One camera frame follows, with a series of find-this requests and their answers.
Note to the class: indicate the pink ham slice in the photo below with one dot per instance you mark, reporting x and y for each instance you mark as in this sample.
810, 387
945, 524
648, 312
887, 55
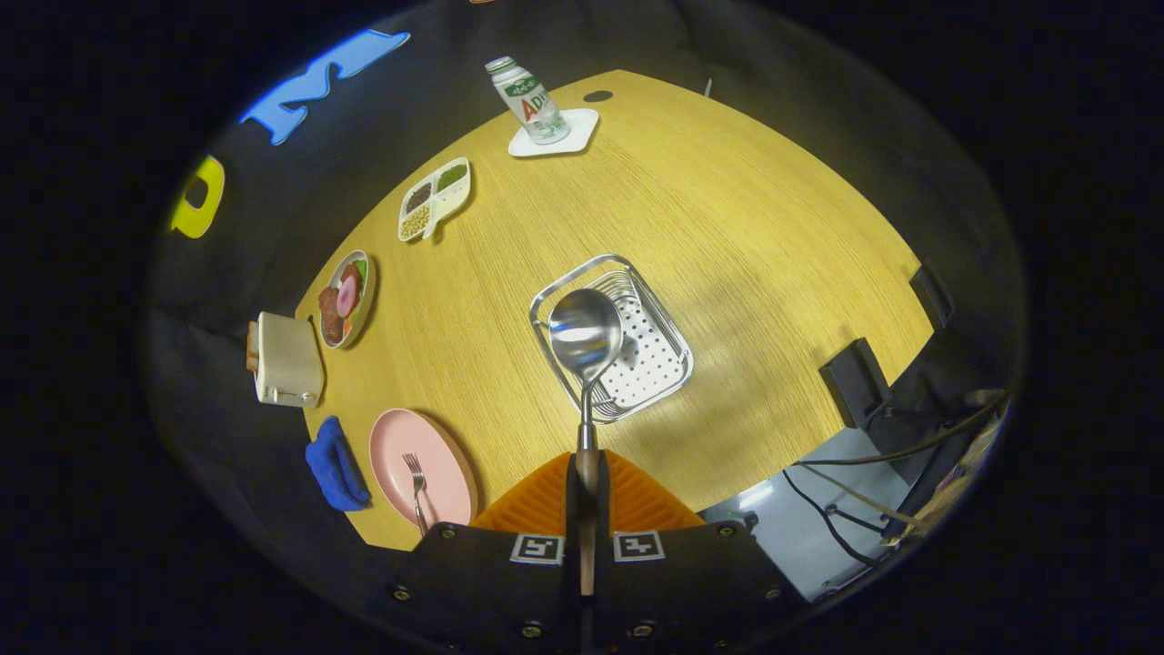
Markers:
346, 296

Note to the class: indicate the pink plate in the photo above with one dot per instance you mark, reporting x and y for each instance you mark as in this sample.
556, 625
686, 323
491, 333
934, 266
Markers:
446, 455

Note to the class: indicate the oval plate with food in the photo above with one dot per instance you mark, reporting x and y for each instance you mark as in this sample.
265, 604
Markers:
366, 305

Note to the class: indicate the brown meat slice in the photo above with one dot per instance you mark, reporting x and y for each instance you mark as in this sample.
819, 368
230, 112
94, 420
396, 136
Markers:
330, 318

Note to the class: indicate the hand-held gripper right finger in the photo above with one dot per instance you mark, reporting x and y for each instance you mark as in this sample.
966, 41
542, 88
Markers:
691, 582

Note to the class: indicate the white toaster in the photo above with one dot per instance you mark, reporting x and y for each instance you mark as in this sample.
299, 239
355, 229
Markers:
289, 359

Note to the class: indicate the white divided dish with beans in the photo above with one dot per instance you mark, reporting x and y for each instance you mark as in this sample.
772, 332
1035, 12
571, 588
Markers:
435, 200

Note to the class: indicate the blue cloth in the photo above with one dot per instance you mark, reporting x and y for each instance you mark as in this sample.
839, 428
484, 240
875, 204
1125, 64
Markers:
336, 468

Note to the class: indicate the white bottle with green label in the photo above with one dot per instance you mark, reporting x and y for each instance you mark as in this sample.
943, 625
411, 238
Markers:
532, 105

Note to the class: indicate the metal drainer basket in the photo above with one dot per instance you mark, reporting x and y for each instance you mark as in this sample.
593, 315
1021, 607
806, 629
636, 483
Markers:
653, 364

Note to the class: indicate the white square coaster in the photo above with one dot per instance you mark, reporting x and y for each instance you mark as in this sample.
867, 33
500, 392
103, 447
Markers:
580, 127

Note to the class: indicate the black table clamp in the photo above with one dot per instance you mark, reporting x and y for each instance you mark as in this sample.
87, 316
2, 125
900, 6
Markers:
932, 296
855, 382

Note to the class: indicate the brown toast slice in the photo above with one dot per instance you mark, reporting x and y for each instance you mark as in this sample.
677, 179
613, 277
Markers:
252, 347

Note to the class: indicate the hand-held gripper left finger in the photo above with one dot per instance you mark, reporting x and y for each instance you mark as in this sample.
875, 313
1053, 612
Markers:
491, 582

